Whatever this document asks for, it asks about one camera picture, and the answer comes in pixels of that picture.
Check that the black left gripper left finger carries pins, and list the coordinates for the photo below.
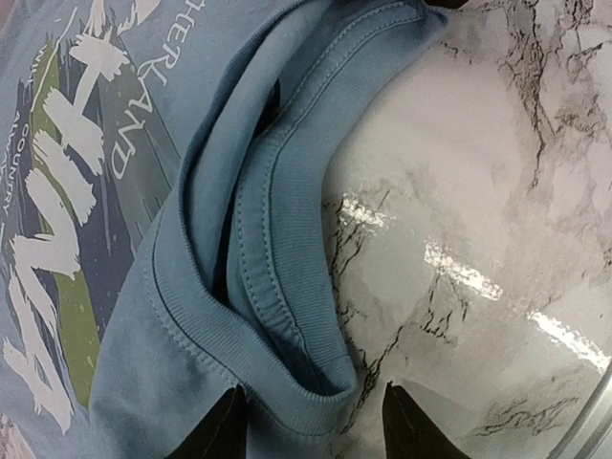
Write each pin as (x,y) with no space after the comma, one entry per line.
(222,433)

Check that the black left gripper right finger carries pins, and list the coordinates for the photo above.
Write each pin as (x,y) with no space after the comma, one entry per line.
(408,432)

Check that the light blue printed t-shirt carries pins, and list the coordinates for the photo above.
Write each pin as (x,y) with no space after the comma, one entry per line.
(161,235)

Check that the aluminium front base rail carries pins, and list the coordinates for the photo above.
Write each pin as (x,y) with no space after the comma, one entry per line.
(589,436)

